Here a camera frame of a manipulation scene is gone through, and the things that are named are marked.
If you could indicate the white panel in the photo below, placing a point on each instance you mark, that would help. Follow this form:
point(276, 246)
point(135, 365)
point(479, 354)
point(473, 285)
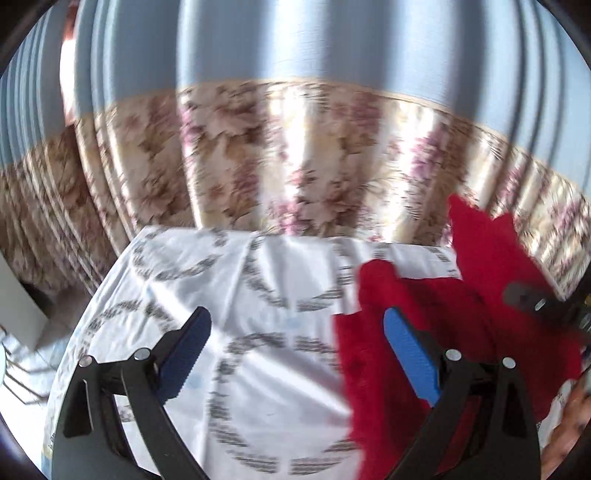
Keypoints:
point(18, 304)

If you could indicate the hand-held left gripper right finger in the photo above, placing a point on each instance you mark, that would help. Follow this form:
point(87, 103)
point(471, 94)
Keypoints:
point(411, 350)

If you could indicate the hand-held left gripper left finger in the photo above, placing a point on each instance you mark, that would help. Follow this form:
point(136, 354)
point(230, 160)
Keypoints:
point(184, 355)

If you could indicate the floral and blue curtain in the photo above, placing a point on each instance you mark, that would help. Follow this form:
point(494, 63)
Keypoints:
point(300, 161)

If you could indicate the person's right hand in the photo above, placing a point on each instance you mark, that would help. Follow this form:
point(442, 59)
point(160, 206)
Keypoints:
point(572, 424)

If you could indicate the white patterned tablecloth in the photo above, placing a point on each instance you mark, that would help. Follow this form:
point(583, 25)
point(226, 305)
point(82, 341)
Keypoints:
point(277, 369)

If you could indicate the red knit sweater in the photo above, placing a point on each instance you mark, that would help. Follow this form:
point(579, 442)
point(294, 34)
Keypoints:
point(369, 369)

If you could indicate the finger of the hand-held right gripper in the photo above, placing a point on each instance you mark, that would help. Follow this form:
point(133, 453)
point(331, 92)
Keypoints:
point(526, 295)

